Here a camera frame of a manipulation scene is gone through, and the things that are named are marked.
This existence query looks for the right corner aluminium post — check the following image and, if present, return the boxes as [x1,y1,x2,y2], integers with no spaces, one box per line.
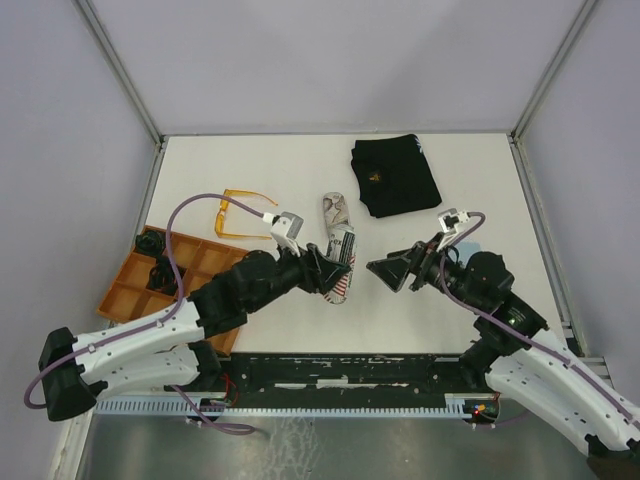
[509,0,601,141]

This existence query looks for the orange sunglasses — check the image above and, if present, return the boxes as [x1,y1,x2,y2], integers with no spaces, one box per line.
[214,189,278,241]

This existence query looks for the aluminium frame rail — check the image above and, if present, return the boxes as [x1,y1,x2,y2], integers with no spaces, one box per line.
[74,354,614,396]

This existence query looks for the black sunglasses in tray middle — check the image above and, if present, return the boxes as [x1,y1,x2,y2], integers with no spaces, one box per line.
[147,256,178,296]

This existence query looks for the corner aluminium post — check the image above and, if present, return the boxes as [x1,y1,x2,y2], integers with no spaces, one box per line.
[509,0,601,141]
[71,0,164,145]

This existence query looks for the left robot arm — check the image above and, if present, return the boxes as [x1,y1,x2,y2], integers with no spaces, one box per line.
[38,244,351,422]

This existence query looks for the light blue cable duct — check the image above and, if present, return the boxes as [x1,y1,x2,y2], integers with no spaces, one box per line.
[94,395,472,420]

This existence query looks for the black sunglasses in tray corner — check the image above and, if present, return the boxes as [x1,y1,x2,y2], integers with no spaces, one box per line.
[134,229,166,257]

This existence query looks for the map print glasses case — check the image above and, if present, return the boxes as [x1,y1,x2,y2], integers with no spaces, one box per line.
[322,192,351,232]

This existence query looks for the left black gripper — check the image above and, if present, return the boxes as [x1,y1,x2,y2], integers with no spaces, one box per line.
[248,236,351,313]

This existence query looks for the flag print glasses case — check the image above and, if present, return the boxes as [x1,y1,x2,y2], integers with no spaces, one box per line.
[324,223,357,305]

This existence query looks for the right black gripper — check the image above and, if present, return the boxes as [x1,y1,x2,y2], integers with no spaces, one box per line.
[366,231,484,313]

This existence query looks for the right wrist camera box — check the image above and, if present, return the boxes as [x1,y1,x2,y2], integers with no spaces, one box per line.
[438,208,470,250]

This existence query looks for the black folded cloth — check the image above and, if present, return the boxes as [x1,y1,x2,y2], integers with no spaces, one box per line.
[351,134,442,218]

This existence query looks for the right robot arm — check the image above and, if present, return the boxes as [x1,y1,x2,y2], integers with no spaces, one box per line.
[366,241,639,463]

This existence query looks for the left corner aluminium post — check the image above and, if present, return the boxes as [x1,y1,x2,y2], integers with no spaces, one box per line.
[71,0,164,145]

